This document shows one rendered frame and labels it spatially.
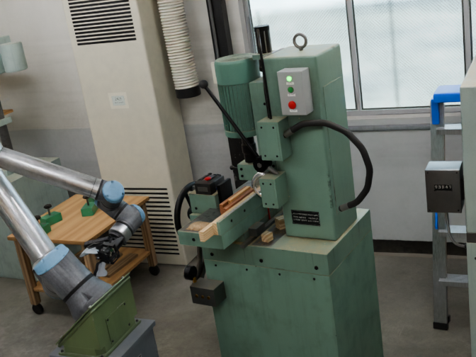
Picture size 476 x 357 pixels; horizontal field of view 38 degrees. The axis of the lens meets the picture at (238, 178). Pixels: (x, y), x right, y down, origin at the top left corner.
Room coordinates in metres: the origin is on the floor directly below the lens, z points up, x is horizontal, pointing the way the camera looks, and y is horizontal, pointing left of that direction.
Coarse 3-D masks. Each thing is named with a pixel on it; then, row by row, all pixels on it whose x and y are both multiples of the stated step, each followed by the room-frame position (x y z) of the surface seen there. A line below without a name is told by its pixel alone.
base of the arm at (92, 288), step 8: (88, 280) 2.43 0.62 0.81; (96, 280) 2.44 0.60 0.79; (80, 288) 2.40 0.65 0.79; (88, 288) 2.40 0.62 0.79; (96, 288) 2.40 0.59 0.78; (104, 288) 2.41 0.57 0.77; (72, 296) 2.39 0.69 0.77; (80, 296) 2.38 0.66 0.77; (88, 296) 2.38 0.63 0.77; (96, 296) 2.37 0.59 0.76; (72, 304) 2.38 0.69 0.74; (80, 304) 2.36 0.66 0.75; (88, 304) 2.35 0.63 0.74; (72, 312) 2.38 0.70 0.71; (80, 312) 2.35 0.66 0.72
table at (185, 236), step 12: (192, 216) 2.77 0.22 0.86; (204, 216) 2.66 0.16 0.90; (216, 216) 2.64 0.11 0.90; (252, 216) 2.63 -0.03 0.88; (264, 216) 2.70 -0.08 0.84; (240, 228) 2.54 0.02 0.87; (180, 240) 2.55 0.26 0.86; (192, 240) 2.52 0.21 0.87; (216, 240) 2.45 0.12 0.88; (228, 240) 2.47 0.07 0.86
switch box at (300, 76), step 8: (280, 72) 2.45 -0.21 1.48; (288, 72) 2.43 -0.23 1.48; (296, 72) 2.42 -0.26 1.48; (304, 72) 2.42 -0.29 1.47; (280, 80) 2.45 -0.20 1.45; (296, 80) 2.42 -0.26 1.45; (304, 80) 2.41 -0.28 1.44; (280, 88) 2.45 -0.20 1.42; (296, 88) 2.42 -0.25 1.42; (304, 88) 2.41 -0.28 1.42; (280, 96) 2.46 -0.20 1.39; (288, 96) 2.44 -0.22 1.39; (296, 96) 2.42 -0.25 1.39; (304, 96) 2.41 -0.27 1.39; (296, 104) 2.42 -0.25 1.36; (304, 104) 2.41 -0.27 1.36; (312, 104) 2.45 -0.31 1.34; (288, 112) 2.44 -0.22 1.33; (296, 112) 2.42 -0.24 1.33; (304, 112) 2.41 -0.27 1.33
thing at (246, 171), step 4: (244, 160) 2.79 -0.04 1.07; (240, 164) 2.74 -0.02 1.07; (244, 164) 2.73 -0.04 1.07; (248, 164) 2.72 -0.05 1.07; (252, 164) 2.71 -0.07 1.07; (240, 168) 2.74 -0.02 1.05; (244, 168) 2.73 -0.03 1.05; (248, 168) 2.72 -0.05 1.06; (252, 168) 2.71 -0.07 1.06; (240, 172) 2.74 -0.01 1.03; (244, 172) 2.73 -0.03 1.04; (248, 172) 2.72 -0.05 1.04; (252, 172) 2.71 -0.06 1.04; (240, 176) 2.75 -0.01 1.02; (244, 176) 2.73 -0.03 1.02; (248, 176) 2.72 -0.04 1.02; (252, 176) 2.71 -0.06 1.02; (248, 180) 2.73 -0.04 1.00
